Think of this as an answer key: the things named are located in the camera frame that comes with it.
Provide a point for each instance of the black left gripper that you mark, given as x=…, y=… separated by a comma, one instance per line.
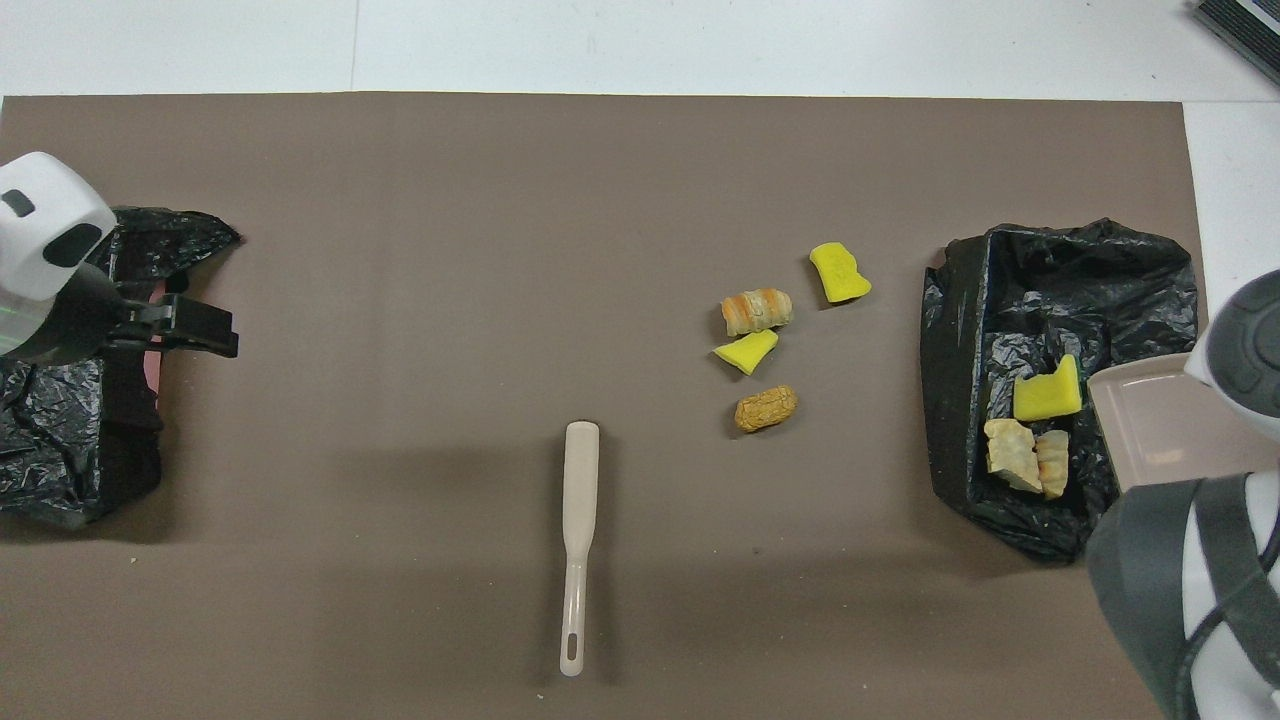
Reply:
x=70, y=320

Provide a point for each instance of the beige hand brush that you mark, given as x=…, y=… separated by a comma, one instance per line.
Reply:
x=581, y=470

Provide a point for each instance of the yellow wedge sponge piece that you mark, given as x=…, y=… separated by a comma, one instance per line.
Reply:
x=745, y=352

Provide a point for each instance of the toy croissant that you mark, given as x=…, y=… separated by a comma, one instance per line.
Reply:
x=1053, y=465
x=757, y=311
x=1010, y=455

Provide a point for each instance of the brown toy bread roll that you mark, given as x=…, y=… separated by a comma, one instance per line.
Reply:
x=766, y=409

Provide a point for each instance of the yellow rounded sponge piece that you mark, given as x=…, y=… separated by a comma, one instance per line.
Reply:
x=840, y=275

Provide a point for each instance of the yellow notched sponge piece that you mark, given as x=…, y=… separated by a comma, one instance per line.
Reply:
x=1045, y=398

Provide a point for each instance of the beige plastic dustpan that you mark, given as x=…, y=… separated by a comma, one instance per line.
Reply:
x=1150, y=420

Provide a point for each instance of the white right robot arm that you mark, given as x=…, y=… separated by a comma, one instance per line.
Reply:
x=1250, y=350

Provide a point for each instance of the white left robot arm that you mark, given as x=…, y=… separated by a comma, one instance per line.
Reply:
x=50, y=200

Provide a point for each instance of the black bag lined pink bin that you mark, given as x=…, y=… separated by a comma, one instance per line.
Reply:
x=60, y=450

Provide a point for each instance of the brown table mat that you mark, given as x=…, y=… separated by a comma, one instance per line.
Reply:
x=400, y=600

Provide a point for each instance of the black ribbed device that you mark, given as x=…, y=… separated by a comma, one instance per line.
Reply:
x=1245, y=20

